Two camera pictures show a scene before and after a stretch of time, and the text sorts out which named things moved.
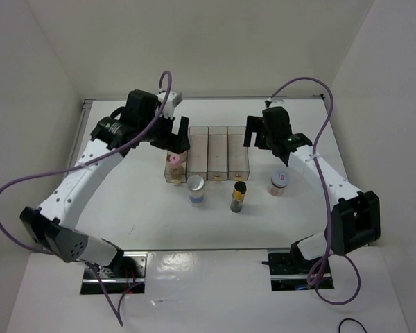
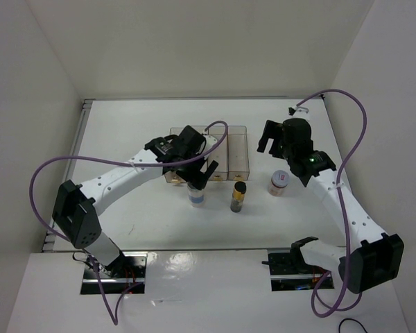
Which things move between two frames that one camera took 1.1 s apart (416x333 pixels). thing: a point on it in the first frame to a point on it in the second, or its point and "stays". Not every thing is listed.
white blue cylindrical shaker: (195, 184) stays
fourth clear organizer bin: (238, 156) stays
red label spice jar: (279, 181) stays
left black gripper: (176, 143) to (197, 178)
